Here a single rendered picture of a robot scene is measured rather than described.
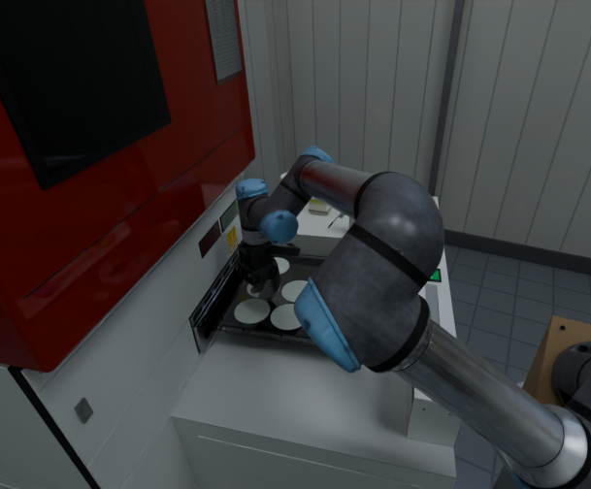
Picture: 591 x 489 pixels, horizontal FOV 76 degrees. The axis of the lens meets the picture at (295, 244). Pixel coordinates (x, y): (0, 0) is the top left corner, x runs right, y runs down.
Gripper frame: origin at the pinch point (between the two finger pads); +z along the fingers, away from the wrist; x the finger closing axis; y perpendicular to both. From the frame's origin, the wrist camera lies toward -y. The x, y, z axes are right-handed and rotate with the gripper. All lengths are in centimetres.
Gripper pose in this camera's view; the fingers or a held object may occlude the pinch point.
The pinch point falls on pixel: (271, 295)
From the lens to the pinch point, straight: 108.8
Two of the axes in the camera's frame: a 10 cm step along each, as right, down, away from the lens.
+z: 0.6, 8.4, 5.4
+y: -7.6, 3.9, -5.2
